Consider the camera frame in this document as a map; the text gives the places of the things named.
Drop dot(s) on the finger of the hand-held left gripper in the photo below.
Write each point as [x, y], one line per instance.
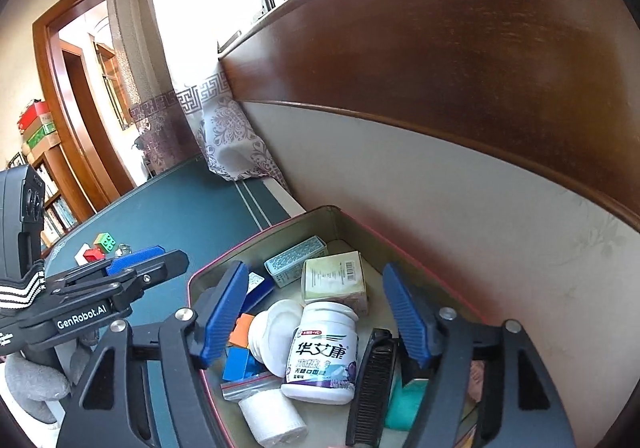
[155, 268]
[135, 255]

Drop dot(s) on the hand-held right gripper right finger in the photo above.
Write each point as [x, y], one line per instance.
[410, 313]

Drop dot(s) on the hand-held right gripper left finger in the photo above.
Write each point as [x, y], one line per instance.
[225, 313]

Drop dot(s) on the yellow orange building block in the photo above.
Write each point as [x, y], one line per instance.
[241, 330]

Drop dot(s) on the dark blue labelled bottle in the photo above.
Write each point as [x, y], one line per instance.
[257, 285]

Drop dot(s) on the white round jar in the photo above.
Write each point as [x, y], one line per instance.
[270, 333]

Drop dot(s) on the blue building block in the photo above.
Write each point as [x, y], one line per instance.
[240, 363]

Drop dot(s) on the black plastic comb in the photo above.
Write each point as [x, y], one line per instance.
[372, 388]

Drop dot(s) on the yellow white medicine box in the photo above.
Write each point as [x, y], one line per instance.
[332, 278]

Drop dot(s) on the teal patterned small box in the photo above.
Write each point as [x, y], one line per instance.
[295, 260]

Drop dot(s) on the teal plastic case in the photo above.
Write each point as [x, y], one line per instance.
[405, 400]

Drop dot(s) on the red tin box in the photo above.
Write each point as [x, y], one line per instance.
[360, 233]

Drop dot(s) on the plastic bag with white roll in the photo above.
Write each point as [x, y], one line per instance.
[270, 413]

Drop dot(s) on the person's left hand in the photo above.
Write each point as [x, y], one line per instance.
[35, 388]

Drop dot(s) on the small shiny metal object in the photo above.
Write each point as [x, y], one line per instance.
[123, 248]

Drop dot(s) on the orange green building block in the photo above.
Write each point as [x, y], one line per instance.
[105, 240]

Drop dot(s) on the red building block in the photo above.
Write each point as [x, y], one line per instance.
[92, 254]

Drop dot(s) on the white tube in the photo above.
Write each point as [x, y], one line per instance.
[80, 253]

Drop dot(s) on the black white striped cloth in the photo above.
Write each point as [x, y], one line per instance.
[20, 290]

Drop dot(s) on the wooden bookshelf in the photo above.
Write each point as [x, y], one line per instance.
[55, 208]

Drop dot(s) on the cardboard box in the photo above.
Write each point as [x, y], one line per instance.
[42, 148]

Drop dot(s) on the green white box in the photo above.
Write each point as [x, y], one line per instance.
[40, 131]

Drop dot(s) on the patterned curtain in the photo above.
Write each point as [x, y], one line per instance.
[150, 78]

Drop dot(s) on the wooden door frame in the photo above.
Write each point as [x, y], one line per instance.
[75, 103]

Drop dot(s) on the brown wooden wall panel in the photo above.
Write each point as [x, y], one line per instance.
[450, 78]

